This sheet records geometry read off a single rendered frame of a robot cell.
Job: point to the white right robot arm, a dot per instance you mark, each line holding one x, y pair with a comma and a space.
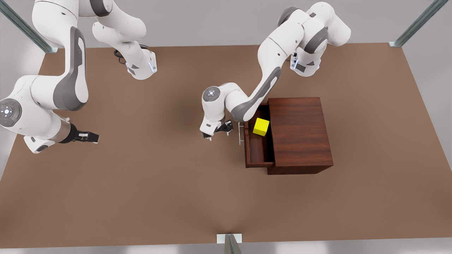
72, 81

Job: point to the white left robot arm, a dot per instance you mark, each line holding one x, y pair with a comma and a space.
272, 70

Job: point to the yellow cube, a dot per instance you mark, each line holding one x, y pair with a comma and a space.
261, 127

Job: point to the brown wooden drawer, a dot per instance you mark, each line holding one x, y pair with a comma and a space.
257, 148

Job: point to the dark brown wooden cabinet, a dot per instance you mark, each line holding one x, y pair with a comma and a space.
300, 134

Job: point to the silver frame post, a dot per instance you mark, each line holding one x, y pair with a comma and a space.
231, 245
416, 24
26, 26

